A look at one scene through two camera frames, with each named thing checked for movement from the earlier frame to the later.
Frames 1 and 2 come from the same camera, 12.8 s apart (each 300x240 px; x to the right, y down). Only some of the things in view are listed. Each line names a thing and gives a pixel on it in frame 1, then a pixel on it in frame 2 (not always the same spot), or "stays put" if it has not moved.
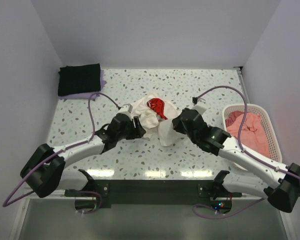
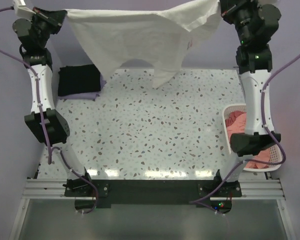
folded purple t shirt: (90, 96) stays put
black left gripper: (137, 132) to (54, 18)
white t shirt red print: (155, 116) to (110, 38)
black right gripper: (176, 125) to (228, 7)
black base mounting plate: (159, 191) stays put
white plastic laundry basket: (275, 149) stays put
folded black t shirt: (79, 79) stays put
